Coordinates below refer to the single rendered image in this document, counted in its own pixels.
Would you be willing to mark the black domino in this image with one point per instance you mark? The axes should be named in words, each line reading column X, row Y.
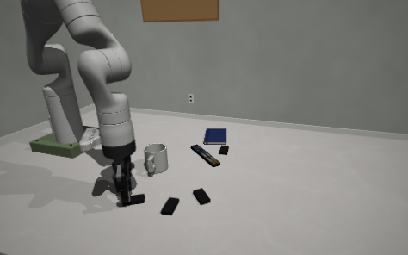
column 170, row 206
column 204, row 154
column 201, row 196
column 196, row 148
column 224, row 150
column 212, row 161
column 135, row 199

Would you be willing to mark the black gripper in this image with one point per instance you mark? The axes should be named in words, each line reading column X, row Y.
column 122, row 167

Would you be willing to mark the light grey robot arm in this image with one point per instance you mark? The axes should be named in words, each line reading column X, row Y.
column 97, row 68

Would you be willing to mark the dark blue book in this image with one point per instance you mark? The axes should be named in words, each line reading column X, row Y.
column 215, row 136

